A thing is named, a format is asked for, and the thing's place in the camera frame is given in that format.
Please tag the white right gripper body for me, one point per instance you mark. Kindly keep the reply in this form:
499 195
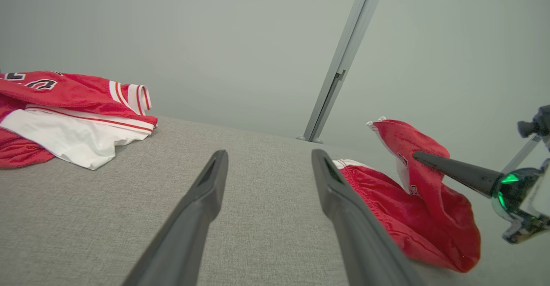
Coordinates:
522 195

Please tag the red shorts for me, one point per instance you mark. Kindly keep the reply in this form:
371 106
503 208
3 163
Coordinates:
429 217

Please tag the red white basketball jersey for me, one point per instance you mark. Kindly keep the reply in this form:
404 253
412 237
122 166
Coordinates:
73 94

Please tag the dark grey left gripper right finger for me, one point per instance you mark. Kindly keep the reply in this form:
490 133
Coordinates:
356 243

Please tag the grey metal partition post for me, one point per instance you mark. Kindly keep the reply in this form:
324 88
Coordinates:
343 58

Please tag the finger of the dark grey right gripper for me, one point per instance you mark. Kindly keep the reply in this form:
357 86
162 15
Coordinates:
459 170

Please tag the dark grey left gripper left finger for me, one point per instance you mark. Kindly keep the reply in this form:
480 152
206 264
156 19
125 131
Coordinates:
189 234

